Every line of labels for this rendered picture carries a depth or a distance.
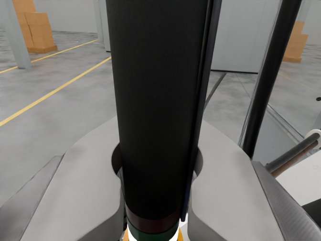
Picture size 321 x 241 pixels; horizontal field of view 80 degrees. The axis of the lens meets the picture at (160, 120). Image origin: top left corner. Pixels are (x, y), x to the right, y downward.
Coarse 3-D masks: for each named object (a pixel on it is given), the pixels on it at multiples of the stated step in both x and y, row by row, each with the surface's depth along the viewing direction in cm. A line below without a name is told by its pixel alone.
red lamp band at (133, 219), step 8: (128, 208) 10; (128, 216) 11; (136, 216) 10; (168, 216) 10; (176, 216) 11; (136, 224) 10; (144, 224) 10; (152, 224) 10; (160, 224) 10; (168, 224) 10; (152, 232) 10
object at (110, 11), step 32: (128, 0) 5; (160, 0) 5; (192, 0) 5; (128, 32) 6; (160, 32) 5; (192, 32) 6; (128, 64) 6; (160, 64) 6; (192, 64) 6; (128, 96) 7; (160, 96) 6; (192, 96) 7; (128, 128) 7; (160, 128) 7; (128, 160) 8; (160, 160) 8; (128, 192) 10; (160, 192) 9
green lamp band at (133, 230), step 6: (132, 228) 11; (174, 228) 11; (132, 234) 11; (138, 234) 11; (144, 234) 11; (150, 234) 10; (156, 234) 10; (162, 234) 11; (168, 234) 11; (174, 234) 12; (138, 240) 11; (144, 240) 11; (150, 240) 11; (156, 240) 11; (162, 240) 11; (168, 240) 11
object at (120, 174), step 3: (120, 168) 55; (120, 171) 55; (117, 174) 61; (120, 174) 55; (120, 177) 54; (120, 180) 54; (123, 180) 49; (123, 183) 49; (123, 186) 49; (123, 189) 49; (123, 192) 49; (123, 195) 49; (123, 198) 50; (123, 201) 51; (123, 204) 52
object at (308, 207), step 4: (316, 200) 23; (320, 200) 23; (308, 204) 24; (312, 204) 23; (316, 204) 22; (320, 204) 22; (304, 208) 23; (308, 208) 22; (312, 208) 22; (316, 208) 21; (320, 208) 21; (308, 212) 21; (312, 212) 21; (316, 212) 21; (320, 212) 20; (312, 216) 20; (316, 216) 20; (320, 216) 20; (316, 220) 19; (320, 220) 19; (320, 224) 18
